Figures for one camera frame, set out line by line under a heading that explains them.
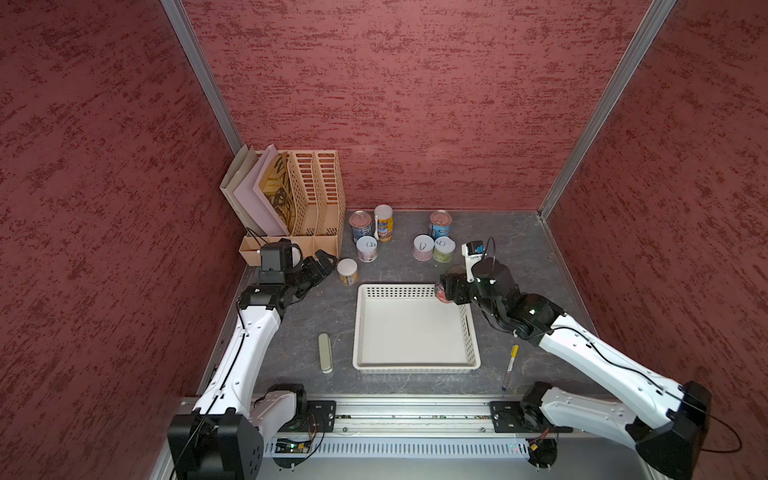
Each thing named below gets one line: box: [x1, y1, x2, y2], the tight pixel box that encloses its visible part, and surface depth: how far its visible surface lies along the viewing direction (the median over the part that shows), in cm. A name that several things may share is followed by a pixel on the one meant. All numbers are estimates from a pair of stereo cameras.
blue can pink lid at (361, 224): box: [349, 210, 373, 243], surface depth 106 cm
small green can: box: [433, 236, 456, 263], surface depth 105 cm
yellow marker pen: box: [501, 344, 520, 392], surface depth 83 cm
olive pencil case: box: [318, 333, 333, 374], surface depth 83 cm
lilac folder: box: [233, 144, 291, 237], surface depth 94 cm
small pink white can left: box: [356, 235, 379, 263], surface depth 105 cm
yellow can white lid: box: [336, 258, 359, 286], surface depth 98 cm
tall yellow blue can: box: [374, 204, 394, 243], surface depth 105 cm
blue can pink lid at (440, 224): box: [429, 210, 453, 241], surface depth 106 cm
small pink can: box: [412, 234, 435, 261], surface depth 106 cm
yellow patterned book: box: [259, 152, 297, 235], surface depth 102 cm
